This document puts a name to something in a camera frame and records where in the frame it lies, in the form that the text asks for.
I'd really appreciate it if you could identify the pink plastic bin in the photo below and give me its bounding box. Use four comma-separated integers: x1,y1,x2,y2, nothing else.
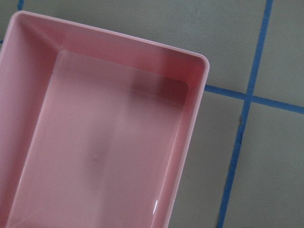
0,11,209,228

